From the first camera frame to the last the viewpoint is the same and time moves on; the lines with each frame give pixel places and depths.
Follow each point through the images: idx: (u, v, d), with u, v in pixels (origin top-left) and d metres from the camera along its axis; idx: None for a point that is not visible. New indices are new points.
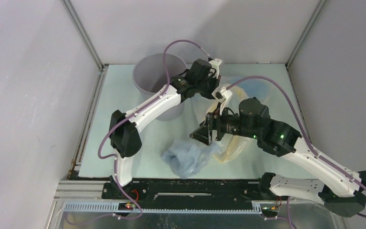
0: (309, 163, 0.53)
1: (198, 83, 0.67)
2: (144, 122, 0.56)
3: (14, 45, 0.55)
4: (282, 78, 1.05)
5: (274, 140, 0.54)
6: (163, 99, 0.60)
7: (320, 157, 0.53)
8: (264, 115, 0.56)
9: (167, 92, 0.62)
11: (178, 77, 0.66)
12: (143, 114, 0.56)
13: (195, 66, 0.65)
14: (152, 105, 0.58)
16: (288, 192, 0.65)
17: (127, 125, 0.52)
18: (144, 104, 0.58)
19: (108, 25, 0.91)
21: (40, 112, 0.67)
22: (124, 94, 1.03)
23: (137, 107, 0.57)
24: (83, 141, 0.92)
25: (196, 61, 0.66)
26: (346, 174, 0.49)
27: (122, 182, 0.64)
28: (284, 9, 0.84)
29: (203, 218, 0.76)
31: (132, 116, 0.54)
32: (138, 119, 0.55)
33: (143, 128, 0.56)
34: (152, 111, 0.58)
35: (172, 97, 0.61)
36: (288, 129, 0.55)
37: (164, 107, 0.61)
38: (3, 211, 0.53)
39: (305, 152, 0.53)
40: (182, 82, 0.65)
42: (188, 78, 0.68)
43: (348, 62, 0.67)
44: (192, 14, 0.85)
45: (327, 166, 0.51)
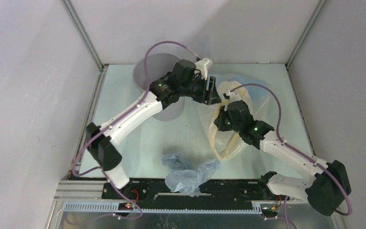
0: (276, 150, 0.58)
1: (182, 86, 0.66)
2: (121, 134, 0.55)
3: (14, 45, 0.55)
4: (282, 78, 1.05)
5: (251, 134, 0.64)
6: (141, 108, 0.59)
7: (286, 144, 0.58)
8: (242, 111, 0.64)
9: (146, 100, 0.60)
11: (159, 81, 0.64)
12: (119, 126, 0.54)
13: (179, 67, 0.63)
14: (128, 116, 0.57)
16: (282, 189, 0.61)
17: (102, 139, 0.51)
18: (120, 114, 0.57)
19: (108, 25, 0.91)
21: (40, 112, 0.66)
22: (124, 94, 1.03)
23: (113, 119, 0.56)
24: (83, 140, 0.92)
25: (177, 64, 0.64)
26: (310, 159, 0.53)
27: (119, 185, 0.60)
28: (284, 10, 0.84)
29: (203, 218, 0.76)
31: (106, 129, 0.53)
32: (114, 132, 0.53)
33: (120, 140, 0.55)
34: (129, 122, 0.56)
35: (151, 105, 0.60)
36: (263, 125, 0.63)
37: (143, 116, 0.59)
38: (3, 211, 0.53)
39: (273, 140, 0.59)
40: (163, 86, 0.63)
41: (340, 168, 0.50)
42: (170, 82, 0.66)
43: (348, 62, 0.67)
44: (192, 14, 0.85)
45: (292, 153, 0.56)
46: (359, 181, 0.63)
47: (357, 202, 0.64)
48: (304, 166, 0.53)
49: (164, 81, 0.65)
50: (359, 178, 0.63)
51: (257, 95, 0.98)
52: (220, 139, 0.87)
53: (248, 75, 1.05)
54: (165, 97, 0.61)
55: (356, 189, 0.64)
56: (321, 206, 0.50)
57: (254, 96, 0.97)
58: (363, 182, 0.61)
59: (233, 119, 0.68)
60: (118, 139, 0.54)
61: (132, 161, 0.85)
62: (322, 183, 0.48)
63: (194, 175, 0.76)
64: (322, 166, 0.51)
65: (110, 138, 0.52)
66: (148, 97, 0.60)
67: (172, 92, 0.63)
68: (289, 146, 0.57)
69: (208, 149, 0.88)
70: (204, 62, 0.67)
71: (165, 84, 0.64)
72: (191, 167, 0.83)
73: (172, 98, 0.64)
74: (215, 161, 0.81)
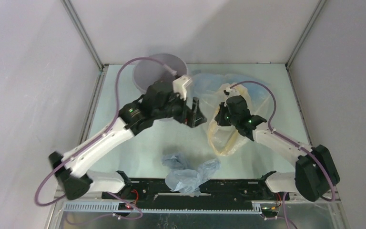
0: (265, 139, 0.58)
1: (157, 110, 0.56)
2: (84, 166, 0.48)
3: (14, 46, 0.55)
4: (282, 78, 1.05)
5: (245, 126, 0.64)
6: (107, 137, 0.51)
7: (275, 132, 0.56)
8: (239, 105, 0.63)
9: (113, 128, 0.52)
11: (131, 104, 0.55)
12: (83, 156, 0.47)
13: (154, 89, 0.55)
14: (93, 147, 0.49)
16: (279, 184, 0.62)
17: (62, 172, 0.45)
18: (83, 144, 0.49)
19: (108, 25, 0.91)
21: (40, 112, 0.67)
22: (124, 94, 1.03)
23: (76, 149, 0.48)
24: (83, 140, 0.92)
25: (150, 87, 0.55)
26: (294, 143, 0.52)
27: (115, 190, 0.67)
28: (284, 10, 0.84)
29: (203, 218, 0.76)
31: (68, 160, 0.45)
32: (76, 164, 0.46)
33: (83, 172, 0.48)
34: (95, 152, 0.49)
35: (120, 132, 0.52)
36: (259, 118, 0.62)
37: (111, 143, 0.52)
38: (3, 210, 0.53)
39: (263, 129, 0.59)
40: (135, 111, 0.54)
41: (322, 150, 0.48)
42: (142, 106, 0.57)
43: (348, 62, 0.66)
44: (192, 14, 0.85)
45: (279, 140, 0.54)
46: (359, 182, 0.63)
47: (357, 202, 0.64)
48: (289, 150, 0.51)
49: (136, 105, 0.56)
50: (359, 178, 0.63)
51: (256, 94, 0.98)
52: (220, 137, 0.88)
53: (248, 76, 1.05)
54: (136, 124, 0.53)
55: (356, 189, 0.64)
56: (308, 190, 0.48)
57: (254, 94, 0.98)
58: (363, 183, 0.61)
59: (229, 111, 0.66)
60: (81, 171, 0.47)
61: (131, 162, 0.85)
62: (305, 163, 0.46)
63: (194, 175, 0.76)
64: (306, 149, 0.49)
65: (71, 171, 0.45)
66: (116, 123, 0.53)
67: (144, 118, 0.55)
68: (278, 135, 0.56)
69: (208, 149, 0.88)
70: (183, 79, 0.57)
71: (137, 108, 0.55)
72: (191, 167, 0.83)
73: (143, 125, 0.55)
74: (215, 162, 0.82)
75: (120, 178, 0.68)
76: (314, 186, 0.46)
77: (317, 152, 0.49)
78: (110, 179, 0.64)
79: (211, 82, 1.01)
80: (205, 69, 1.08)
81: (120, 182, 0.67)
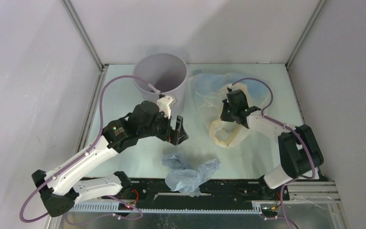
0: (258, 122, 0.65)
1: (142, 129, 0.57)
2: (66, 184, 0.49)
3: (14, 45, 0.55)
4: (281, 78, 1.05)
5: (242, 114, 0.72)
6: (90, 156, 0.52)
7: (265, 116, 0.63)
8: (238, 96, 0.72)
9: (96, 146, 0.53)
11: (116, 121, 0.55)
12: (65, 176, 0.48)
13: (142, 108, 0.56)
14: (75, 166, 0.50)
16: (274, 176, 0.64)
17: (45, 191, 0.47)
18: (67, 162, 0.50)
19: (108, 25, 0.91)
21: (40, 112, 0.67)
22: (125, 94, 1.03)
23: (60, 167, 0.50)
24: (83, 140, 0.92)
25: (138, 107, 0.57)
26: (280, 123, 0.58)
27: (113, 192, 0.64)
28: (284, 10, 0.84)
29: (203, 218, 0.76)
31: (50, 180, 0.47)
32: (58, 183, 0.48)
33: (66, 190, 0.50)
34: (76, 171, 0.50)
35: (103, 152, 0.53)
36: (254, 108, 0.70)
37: (94, 161, 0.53)
38: (3, 210, 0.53)
39: (256, 115, 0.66)
40: (119, 129, 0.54)
41: (304, 129, 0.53)
42: (128, 124, 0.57)
43: (348, 62, 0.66)
44: (192, 14, 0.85)
45: (269, 122, 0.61)
46: (359, 182, 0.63)
47: (357, 202, 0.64)
48: (276, 129, 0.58)
49: (122, 122, 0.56)
50: (359, 179, 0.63)
51: (257, 92, 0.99)
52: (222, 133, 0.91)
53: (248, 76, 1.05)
54: (119, 142, 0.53)
55: (357, 189, 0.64)
56: (289, 165, 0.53)
57: (255, 92, 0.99)
58: (363, 183, 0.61)
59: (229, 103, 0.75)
60: (63, 189, 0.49)
61: (132, 162, 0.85)
62: (286, 138, 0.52)
63: (193, 175, 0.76)
64: (290, 127, 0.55)
65: (53, 190, 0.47)
66: (100, 142, 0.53)
67: (129, 136, 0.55)
68: (268, 119, 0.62)
69: (208, 149, 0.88)
70: (165, 100, 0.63)
71: (122, 126, 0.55)
72: (191, 167, 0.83)
73: (127, 143, 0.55)
74: (215, 162, 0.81)
75: (117, 181, 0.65)
76: (294, 160, 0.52)
77: (299, 130, 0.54)
78: (104, 184, 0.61)
79: (212, 82, 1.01)
80: (205, 69, 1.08)
81: (115, 184, 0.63)
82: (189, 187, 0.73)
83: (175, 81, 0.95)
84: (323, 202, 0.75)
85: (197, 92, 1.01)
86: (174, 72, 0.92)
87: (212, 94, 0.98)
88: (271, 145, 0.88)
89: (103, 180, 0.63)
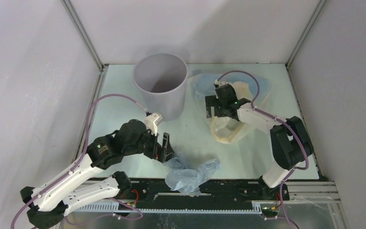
0: (249, 115, 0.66)
1: (127, 148, 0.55)
2: (52, 201, 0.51)
3: (14, 45, 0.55)
4: (281, 78, 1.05)
5: (232, 107, 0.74)
6: (75, 174, 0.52)
7: (256, 109, 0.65)
8: (226, 90, 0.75)
9: (80, 165, 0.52)
11: (102, 139, 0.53)
12: (49, 194, 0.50)
13: (129, 128, 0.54)
14: (60, 184, 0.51)
16: (272, 174, 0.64)
17: (31, 208, 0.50)
18: (53, 180, 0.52)
19: (108, 25, 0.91)
21: (40, 112, 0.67)
22: (125, 95, 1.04)
23: (46, 184, 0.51)
24: (83, 140, 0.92)
25: (125, 125, 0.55)
26: (272, 116, 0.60)
27: (111, 193, 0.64)
28: (284, 9, 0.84)
29: (203, 218, 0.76)
31: (35, 197, 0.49)
32: (43, 202, 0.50)
33: (51, 206, 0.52)
34: (62, 189, 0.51)
35: (87, 170, 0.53)
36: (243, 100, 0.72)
37: (79, 180, 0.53)
38: (2, 211, 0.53)
39: (247, 107, 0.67)
40: (103, 147, 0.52)
41: (294, 120, 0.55)
42: (114, 142, 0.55)
43: (348, 62, 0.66)
44: (192, 14, 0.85)
45: (259, 115, 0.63)
46: (359, 182, 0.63)
47: (357, 202, 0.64)
48: (267, 122, 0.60)
49: (107, 140, 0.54)
50: (359, 179, 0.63)
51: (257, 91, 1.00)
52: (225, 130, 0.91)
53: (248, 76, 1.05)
54: (102, 161, 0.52)
55: (357, 190, 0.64)
56: (282, 156, 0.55)
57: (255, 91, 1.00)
58: (364, 183, 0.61)
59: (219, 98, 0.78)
60: (49, 206, 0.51)
61: (132, 162, 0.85)
62: (279, 130, 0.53)
63: (194, 175, 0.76)
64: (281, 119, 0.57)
65: (38, 207, 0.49)
66: (85, 159, 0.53)
67: (113, 155, 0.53)
68: (258, 110, 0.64)
69: (208, 149, 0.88)
70: (154, 120, 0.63)
71: (107, 143, 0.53)
72: (191, 167, 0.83)
73: (111, 161, 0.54)
74: (215, 162, 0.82)
75: (114, 183, 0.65)
76: (287, 152, 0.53)
77: (290, 122, 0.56)
78: (98, 190, 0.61)
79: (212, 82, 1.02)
80: (205, 69, 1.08)
81: (109, 189, 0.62)
82: (188, 187, 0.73)
83: (176, 80, 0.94)
84: (323, 202, 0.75)
85: (198, 92, 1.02)
86: (174, 72, 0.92)
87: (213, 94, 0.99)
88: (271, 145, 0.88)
89: (98, 185, 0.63)
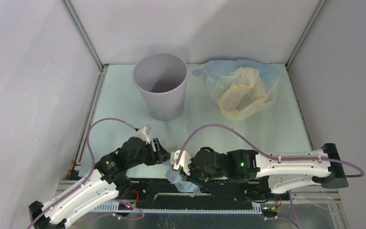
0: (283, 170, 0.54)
1: (131, 163, 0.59)
2: (63, 213, 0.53)
3: (13, 46, 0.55)
4: (281, 78, 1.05)
5: (239, 172, 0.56)
6: (86, 187, 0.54)
7: (283, 160, 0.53)
8: (216, 158, 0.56)
9: (90, 178, 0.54)
11: (107, 156, 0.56)
12: (61, 205, 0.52)
13: (130, 144, 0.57)
14: (71, 196, 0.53)
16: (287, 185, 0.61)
17: (41, 221, 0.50)
18: (64, 193, 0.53)
19: (108, 25, 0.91)
21: (40, 112, 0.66)
22: (125, 95, 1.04)
23: (57, 197, 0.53)
24: (83, 140, 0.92)
25: (126, 142, 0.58)
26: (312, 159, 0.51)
27: (109, 195, 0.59)
28: (285, 9, 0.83)
29: (203, 218, 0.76)
31: (47, 209, 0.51)
32: (55, 213, 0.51)
33: (62, 218, 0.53)
34: (72, 202, 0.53)
35: (97, 183, 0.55)
36: (244, 154, 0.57)
37: (90, 192, 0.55)
38: (3, 210, 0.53)
39: (269, 163, 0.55)
40: (111, 163, 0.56)
41: (334, 150, 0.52)
42: (118, 157, 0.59)
43: (350, 62, 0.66)
44: (192, 13, 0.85)
45: (295, 164, 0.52)
46: (358, 182, 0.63)
47: (357, 202, 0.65)
48: (314, 168, 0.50)
49: (112, 157, 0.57)
50: (359, 179, 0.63)
51: (267, 77, 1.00)
52: (234, 107, 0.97)
53: None
54: (111, 175, 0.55)
55: (358, 190, 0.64)
56: (338, 184, 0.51)
57: (263, 78, 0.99)
58: (364, 184, 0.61)
59: (212, 171, 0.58)
60: (60, 218, 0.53)
61: None
62: (337, 171, 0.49)
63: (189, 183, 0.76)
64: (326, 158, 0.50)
65: (50, 219, 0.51)
66: (94, 173, 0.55)
67: (120, 170, 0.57)
68: (287, 160, 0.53)
69: None
70: (144, 130, 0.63)
71: (113, 160, 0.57)
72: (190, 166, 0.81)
73: (118, 176, 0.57)
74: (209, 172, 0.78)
75: (111, 187, 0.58)
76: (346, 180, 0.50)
77: (329, 153, 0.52)
78: (95, 197, 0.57)
79: (224, 67, 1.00)
80: None
81: (106, 193, 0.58)
82: (188, 185, 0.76)
83: (176, 80, 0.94)
84: (324, 202, 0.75)
85: (209, 77, 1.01)
86: (174, 71, 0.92)
87: (224, 79, 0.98)
88: (272, 143, 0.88)
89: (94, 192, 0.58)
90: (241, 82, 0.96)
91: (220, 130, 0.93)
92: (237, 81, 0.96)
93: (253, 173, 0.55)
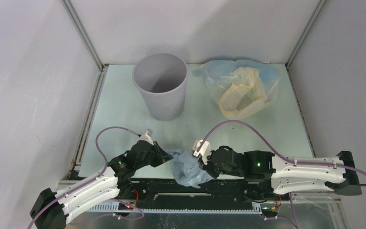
0: (297, 172, 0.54)
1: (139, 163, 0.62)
2: (73, 204, 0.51)
3: (13, 46, 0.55)
4: (281, 78, 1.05)
5: (255, 171, 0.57)
6: (100, 181, 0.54)
7: (298, 163, 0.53)
8: (234, 158, 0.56)
9: (105, 173, 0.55)
11: (117, 158, 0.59)
12: (75, 194, 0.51)
13: (138, 147, 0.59)
14: (86, 187, 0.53)
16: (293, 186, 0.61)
17: (53, 208, 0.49)
18: (79, 183, 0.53)
19: (108, 25, 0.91)
21: (40, 113, 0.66)
22: (124, 95, 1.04)
23: (71, 186, 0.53)
24: (84, 141, 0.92)
25: (134, 145, 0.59)
26: (327, 164, 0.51)
27: (109, 193, 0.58)
28: (285, 9, 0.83)
29: (203, 218, 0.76)
31: (62, 196, 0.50)
32: (68, 201, 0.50)
33: (70, 209, 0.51)
34: (86, 192, 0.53)
35: (111, 179, 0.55)
36: (260, 154, 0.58)
37: (101, 187, 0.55)
38: (3, 210, 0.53)
39: (284, 165, 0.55)
40: (122, 164, 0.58)
41: (350, 158, 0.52)
42: (127, 159, 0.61)
43: (350, 62, 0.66)
44: (192, 13, 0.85)
45: (310, 168, 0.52)
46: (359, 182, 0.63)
47: (357, 202, 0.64)
48: (329, 173, 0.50)
49: (122, 158, 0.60)
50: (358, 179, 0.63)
51: (267, 77, 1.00)
52: (234, 107, 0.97)
53: None
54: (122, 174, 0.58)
55: None
56: (352, 191, 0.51)
57: (263, 78, 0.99)
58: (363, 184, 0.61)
59: (228, 169, 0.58)
60: (69, 208, 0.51)
61: None
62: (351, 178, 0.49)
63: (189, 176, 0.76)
64: (342, 165, 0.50)
65: (63, 206, 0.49)
66: (108, 169, 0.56)
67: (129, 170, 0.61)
68: (303, 162, 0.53)
69: None
70: (147, 133, 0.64)
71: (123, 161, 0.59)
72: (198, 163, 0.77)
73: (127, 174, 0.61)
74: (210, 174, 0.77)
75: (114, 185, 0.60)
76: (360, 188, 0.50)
77: (344, 161, 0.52)
78: (100, 193, 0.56)
79: (223, 67, 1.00)
80: None
81: (108, 191, 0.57)
82: (190, 176, 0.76)
83: (176, 80, 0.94)
84: (324, 202, 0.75)
85: (209, 77, 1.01)
86: (174, 72, 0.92)
87: (224, 79, 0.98)
88: (271, 142, 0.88)
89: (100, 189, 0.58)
90: (241, 82, 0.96)
91: (220, 130, 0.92)
92: (237, 81, 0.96)
93: (269, 174, 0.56)
